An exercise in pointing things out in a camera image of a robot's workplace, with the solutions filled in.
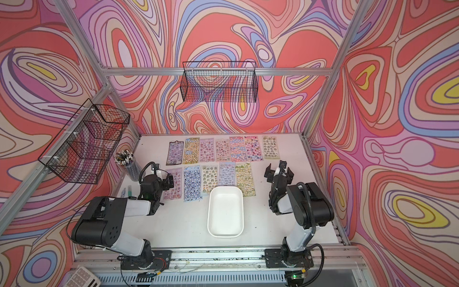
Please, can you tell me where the lilac puffy sticker sheet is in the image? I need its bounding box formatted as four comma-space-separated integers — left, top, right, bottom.
163, 167, 183, 200

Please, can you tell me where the green cream sticker sheet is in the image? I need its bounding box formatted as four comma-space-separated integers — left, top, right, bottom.
262, 136, 280, 159

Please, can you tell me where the pink yellow pastel sticker sheet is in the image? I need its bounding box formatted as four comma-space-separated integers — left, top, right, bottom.
244, 136, 263, 161

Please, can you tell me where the purple holographic sticker sheet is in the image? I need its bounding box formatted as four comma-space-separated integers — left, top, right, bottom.
166, 141, 184, 166

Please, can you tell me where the green animal sticker sheet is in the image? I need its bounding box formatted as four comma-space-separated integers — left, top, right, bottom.
235, 163, 256, 197

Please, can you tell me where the blue penguin sticker sheet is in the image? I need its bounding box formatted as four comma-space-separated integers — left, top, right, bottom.
184, 166, 202, 202

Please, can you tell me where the blue red animal sticker sheet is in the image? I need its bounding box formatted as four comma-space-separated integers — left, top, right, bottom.
229, 136, 247, 162

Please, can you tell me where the yellow green sticker sheet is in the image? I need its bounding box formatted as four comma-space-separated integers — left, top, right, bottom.
182, 138, 200, 165

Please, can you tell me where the blue pastel cloud sticker sheet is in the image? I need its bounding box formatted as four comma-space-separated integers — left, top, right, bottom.
218, 162, 236, 186

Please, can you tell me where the green dinosaur sticker sheet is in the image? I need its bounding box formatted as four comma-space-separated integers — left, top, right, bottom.
201, 165, 218, 196

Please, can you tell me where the white plastic storage tray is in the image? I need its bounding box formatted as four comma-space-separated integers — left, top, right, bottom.
207, 186, 245, 238

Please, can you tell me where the pink bonbon sticker sheet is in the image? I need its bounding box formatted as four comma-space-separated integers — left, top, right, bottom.
215, 139, 231, 162

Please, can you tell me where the pink puffy sticker sheet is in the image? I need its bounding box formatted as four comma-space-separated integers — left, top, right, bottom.
199, 138, 215, 162

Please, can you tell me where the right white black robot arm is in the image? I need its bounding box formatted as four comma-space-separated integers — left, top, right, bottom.
264, 160, 334, 270

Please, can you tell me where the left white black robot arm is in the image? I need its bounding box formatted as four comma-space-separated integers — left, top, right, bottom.
69, 161, 175, 270

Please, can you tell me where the mesh pen cup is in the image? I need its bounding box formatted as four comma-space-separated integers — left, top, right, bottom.
121, 159, 141, 182

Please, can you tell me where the bundle of pens in cup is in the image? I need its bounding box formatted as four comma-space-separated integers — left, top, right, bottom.
115, 149, 135, 167

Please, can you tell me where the white keypad device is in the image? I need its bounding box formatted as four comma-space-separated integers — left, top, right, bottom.
64, 267, 102, 287

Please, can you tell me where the black wire basket on left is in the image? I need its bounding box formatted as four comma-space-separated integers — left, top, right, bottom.
38, 100, 130, 184

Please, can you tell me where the black wire basket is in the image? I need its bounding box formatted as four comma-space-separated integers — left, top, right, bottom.
38, 100, 130, 184
180, 61, 258, 103

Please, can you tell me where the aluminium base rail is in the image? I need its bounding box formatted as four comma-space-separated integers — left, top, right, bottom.
61, 245, 376, 287

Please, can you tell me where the black wire basket at back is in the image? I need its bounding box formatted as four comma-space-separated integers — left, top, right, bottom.
180, 61, 258, 103

